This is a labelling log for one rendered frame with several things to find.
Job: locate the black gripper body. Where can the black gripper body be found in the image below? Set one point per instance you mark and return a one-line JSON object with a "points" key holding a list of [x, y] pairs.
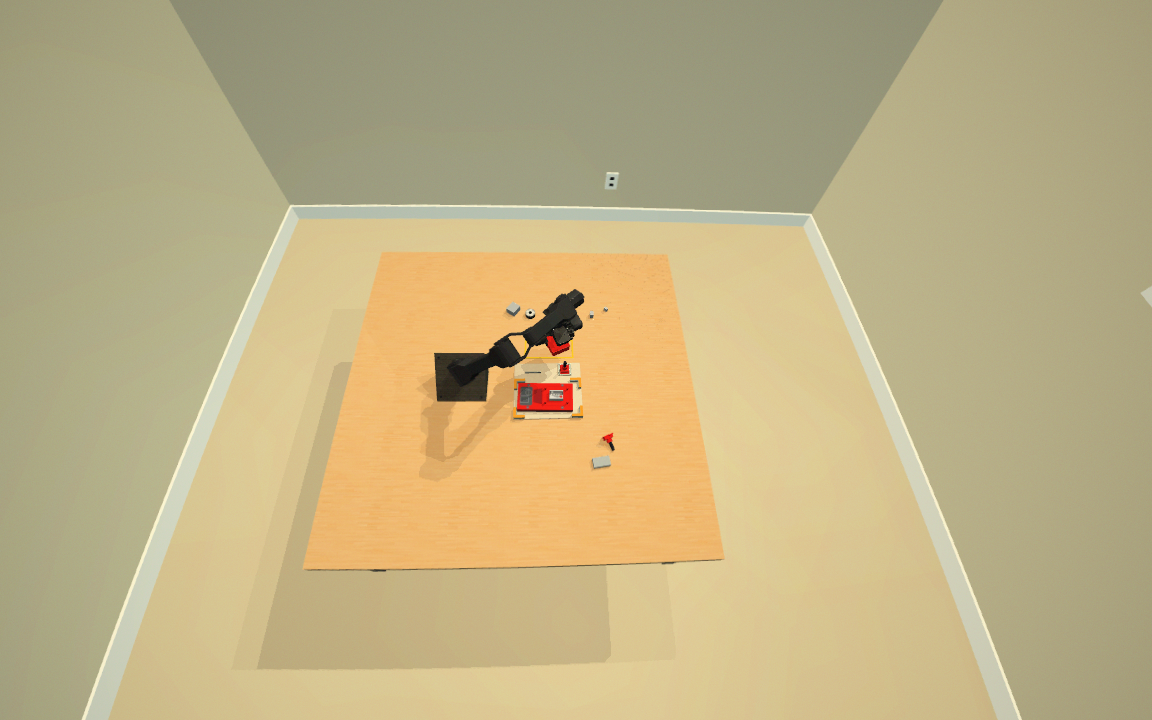
{"points": [[575, 324]]}

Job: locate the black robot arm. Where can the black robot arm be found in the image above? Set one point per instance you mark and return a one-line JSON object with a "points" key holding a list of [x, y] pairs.
{"points": [[503, 354]]}

